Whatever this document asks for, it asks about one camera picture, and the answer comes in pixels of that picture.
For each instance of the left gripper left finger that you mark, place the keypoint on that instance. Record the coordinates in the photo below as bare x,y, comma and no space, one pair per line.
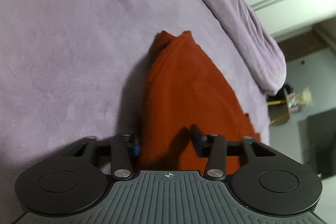
117,156

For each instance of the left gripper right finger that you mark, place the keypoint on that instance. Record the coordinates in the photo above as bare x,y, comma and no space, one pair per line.
216,148

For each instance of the red knitted sweater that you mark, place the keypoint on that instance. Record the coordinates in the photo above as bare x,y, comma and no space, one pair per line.
185,88

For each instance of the yellow side table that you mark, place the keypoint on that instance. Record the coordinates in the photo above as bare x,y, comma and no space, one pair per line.
287,102

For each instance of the purple rolled duvet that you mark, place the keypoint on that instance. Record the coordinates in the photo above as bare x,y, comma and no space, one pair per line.
261,53

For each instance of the purple bed sheet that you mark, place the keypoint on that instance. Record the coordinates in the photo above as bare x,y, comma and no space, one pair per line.
75,68

